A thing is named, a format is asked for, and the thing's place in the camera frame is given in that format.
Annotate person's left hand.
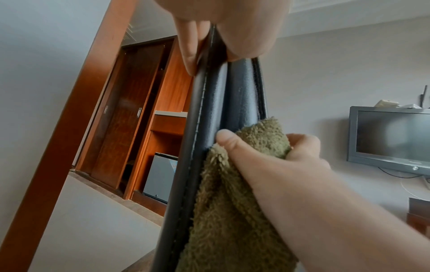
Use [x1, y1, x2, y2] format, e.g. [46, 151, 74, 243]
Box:
[154, 0, 293, 77]

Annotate person's right hand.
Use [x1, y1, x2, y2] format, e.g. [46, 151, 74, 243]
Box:
[215, 129, 430, 272]

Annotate green cleaning cloth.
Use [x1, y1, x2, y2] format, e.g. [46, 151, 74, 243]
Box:
[174, 117, 300, 272]

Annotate black leather chair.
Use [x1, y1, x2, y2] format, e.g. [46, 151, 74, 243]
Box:
[149, 24, 269, 272]

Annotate grey flat screen television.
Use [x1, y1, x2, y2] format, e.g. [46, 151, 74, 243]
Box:
[347, 106, 430, 177]

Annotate brown wooden table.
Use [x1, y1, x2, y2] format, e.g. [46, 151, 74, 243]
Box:
[406, 198, 430, 239]

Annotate white router device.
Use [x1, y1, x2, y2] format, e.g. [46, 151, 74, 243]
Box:
[374, 98, 423, 110]

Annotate grey mini fridge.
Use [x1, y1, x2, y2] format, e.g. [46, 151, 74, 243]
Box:
[142, 152, 180, 204]

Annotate tangled black cables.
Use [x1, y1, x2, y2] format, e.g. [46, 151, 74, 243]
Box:
[377, 167, 430, 202]

